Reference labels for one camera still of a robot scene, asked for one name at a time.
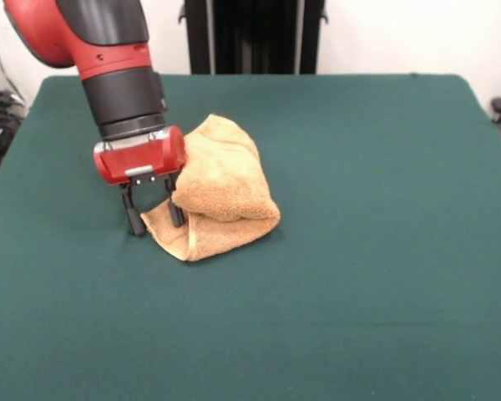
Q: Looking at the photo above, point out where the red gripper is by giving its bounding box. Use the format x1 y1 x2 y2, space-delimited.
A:
93 124 188 238

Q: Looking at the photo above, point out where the tan terry towel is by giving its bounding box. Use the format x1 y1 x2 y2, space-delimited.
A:
139 113 282 263

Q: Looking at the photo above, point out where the dark green table cloth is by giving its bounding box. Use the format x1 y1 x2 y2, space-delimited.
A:
0 73 501 401

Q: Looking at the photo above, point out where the black stand frame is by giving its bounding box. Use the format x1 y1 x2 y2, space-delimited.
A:
177 0 329 76

